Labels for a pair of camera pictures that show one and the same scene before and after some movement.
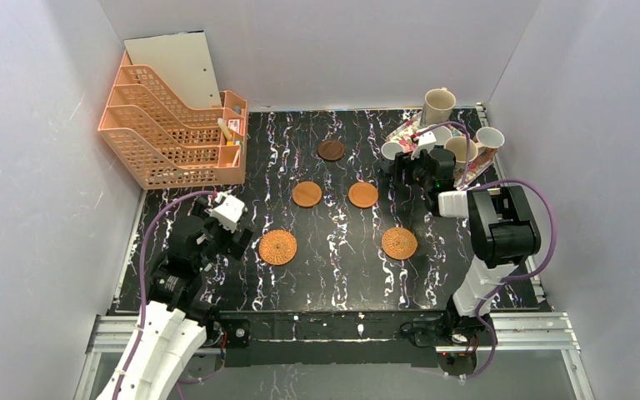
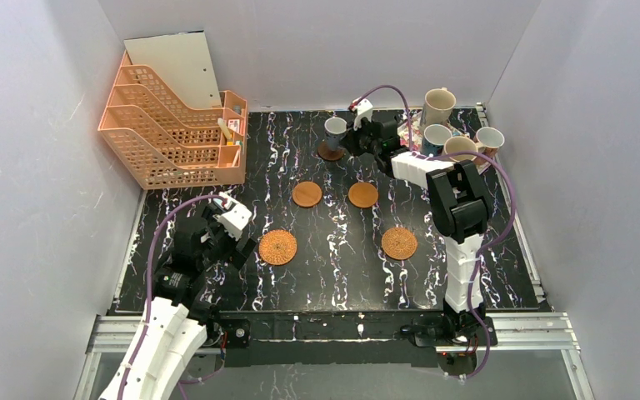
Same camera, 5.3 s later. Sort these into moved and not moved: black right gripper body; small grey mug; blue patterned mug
Moved: black right gripper body; small grey mug
Not moved: blue patterned mug
